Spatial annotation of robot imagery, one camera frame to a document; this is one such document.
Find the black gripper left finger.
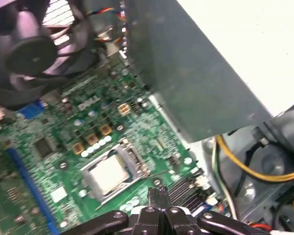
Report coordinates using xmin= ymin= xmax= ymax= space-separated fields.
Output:
xmin=61 ymin=187 xmax=164 ymax=235

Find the blue expansion slot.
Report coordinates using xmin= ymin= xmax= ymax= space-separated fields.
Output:
xmin=6 ymin=146 xmax=59 ymax=235

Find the green motherboard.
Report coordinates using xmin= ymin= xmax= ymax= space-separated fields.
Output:
xmin=0 ymin=56 xmax=219 ymax=235

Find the grey power supply unit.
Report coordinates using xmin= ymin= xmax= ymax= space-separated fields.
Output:
xmin=126 ymin=0 xmax=272 ymax=144

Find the black case fan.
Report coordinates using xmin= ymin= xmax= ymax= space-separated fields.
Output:
xmin=0 ymin=0 xmax=98 ymax=108

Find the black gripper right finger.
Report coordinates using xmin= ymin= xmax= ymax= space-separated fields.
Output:
xmin=159 ymin=185 xmax=270 ymax=235

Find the silver CPU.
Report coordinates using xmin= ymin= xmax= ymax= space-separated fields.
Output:
xmin=87 ymin=155 xmax=131 ymax=195

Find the yellow wire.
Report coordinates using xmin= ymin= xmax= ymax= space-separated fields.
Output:
xmin=215 ymin=136 xmax=294 ymax=183

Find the black PC case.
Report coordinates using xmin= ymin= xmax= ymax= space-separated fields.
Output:
xmin=0 ymin=0 xmax=294 ymax=235

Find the metal socket cover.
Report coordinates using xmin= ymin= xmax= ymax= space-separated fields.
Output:
xmin=111 ymin=138 xmax=151 ymax=178

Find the black RAM slot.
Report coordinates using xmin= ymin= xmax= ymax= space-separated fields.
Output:
xmin=165 ymin=176 xmax=206 ymax=213

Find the metal locking lever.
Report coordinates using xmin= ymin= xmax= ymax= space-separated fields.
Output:
xmin=95 ymin=181 xmax=150 ymax=212

